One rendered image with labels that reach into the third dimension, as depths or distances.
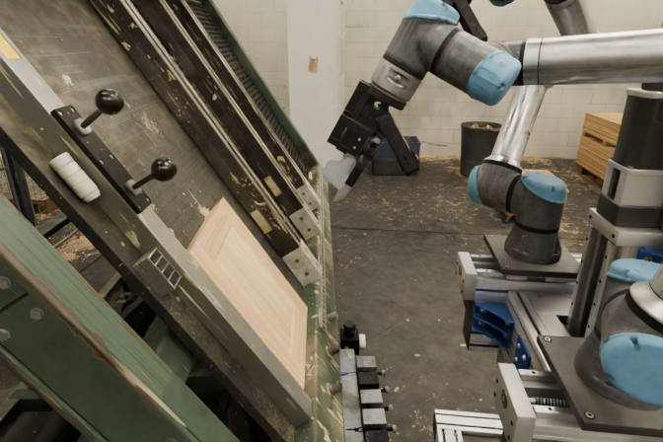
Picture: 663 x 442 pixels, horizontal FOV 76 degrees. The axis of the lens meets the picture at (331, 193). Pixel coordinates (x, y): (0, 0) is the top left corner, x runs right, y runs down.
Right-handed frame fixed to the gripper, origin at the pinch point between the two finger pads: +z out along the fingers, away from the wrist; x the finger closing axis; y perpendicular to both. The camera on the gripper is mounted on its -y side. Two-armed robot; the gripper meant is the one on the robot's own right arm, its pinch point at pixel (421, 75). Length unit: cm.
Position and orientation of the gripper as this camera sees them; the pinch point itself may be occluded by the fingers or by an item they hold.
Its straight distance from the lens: 100.0
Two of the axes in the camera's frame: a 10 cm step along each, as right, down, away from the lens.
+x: -2.0, -0.3, -9.8
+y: -8.5, -5.0, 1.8
